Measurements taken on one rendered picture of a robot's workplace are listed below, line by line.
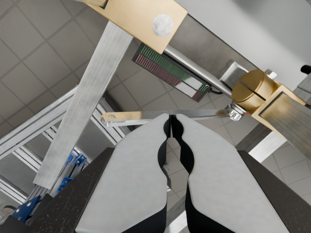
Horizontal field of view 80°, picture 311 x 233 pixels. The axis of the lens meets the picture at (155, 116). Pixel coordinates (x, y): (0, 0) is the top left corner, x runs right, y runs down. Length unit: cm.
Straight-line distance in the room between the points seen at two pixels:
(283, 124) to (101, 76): 21
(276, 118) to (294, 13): 34
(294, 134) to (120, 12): 21
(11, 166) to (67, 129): 120
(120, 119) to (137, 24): 10
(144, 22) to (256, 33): 34
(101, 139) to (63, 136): 81
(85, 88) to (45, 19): 98
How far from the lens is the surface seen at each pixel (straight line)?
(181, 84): 40
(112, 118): 17
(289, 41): 55
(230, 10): 48
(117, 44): 23
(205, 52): 39
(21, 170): 146
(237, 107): 27
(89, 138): 112
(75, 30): 116
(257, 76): 27
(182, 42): 38
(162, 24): 20
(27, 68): 133
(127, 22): 21
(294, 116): 24
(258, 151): 32
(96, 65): 24
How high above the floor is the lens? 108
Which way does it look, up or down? 62 degrees down
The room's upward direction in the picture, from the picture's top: 180 degrees clockwise
